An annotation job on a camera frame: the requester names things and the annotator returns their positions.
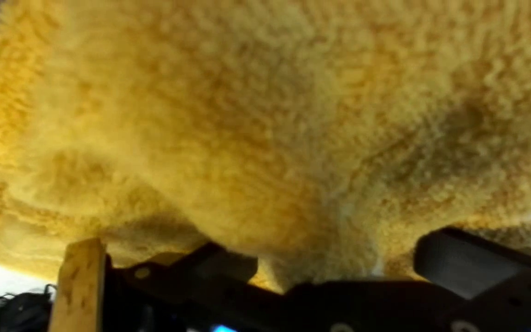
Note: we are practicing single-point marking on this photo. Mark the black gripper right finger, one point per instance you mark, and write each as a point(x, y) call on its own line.
point(493, 281)

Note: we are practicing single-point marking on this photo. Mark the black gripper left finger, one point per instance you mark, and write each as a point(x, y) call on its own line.
point(207, 290)

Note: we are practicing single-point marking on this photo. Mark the yellow towel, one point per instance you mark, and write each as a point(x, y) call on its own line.
point(320, 137)

